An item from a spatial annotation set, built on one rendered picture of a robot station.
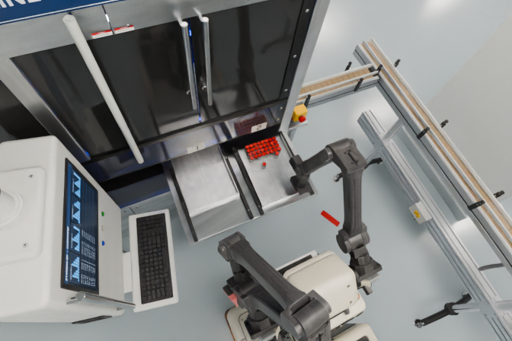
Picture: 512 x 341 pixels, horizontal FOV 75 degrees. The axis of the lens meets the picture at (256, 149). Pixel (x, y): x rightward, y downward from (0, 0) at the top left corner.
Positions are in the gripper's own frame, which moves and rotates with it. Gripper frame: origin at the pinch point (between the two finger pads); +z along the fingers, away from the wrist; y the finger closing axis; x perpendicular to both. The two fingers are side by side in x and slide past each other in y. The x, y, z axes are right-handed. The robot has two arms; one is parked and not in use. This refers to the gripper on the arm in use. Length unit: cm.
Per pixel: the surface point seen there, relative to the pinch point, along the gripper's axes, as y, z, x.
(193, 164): 34, -1, 44
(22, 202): -1, -72, 93
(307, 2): 28, -88, -3
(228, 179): 20.1, 0.2, 30.2
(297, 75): 31, -50, -8
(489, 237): -58, 8, -82
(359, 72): 54, -8, -71
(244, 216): -1.0, 2.4, 30.1
